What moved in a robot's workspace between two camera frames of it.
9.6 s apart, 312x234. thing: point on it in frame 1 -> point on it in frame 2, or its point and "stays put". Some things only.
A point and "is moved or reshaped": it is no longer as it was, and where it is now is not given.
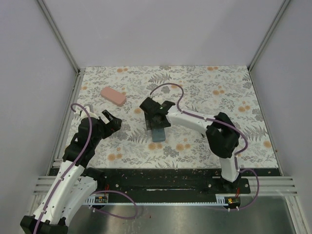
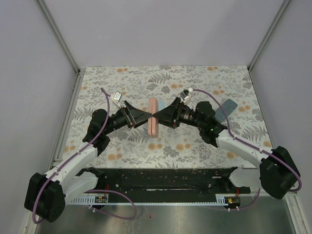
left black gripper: x=114 y=125 -> x=134 y=117
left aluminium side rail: x=69 y=120 stays put
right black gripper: x=150 y=124 -> x=170 y=115
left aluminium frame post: x=59 y=36 stays put
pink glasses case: x=113 y=96 is moved or reshaped
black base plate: x=168 y=185 stays put
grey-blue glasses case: x=158 y=135 -> x=224 y=110
